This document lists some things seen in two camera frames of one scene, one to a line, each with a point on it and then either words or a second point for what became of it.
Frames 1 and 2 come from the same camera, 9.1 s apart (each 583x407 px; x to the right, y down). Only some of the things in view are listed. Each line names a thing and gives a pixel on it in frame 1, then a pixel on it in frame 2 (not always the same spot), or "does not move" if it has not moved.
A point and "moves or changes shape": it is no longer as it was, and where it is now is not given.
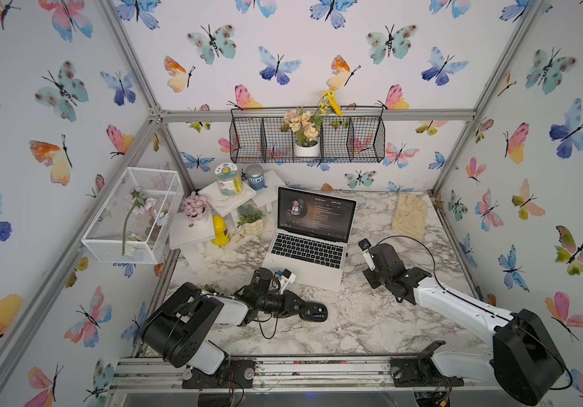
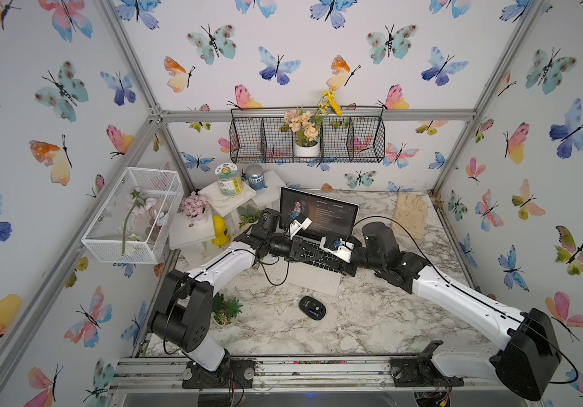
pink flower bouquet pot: [194, 205] does not move
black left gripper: [286, 307] to [294, 249]
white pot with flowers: [306, 127] does not move
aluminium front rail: [286, 374] does not move
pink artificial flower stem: [141, 204] does not move
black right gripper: [368, 276] to [347, 269]
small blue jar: [255, 175] does not move
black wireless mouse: [314, 312] moves or changes shape
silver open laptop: [310, 238] does not move
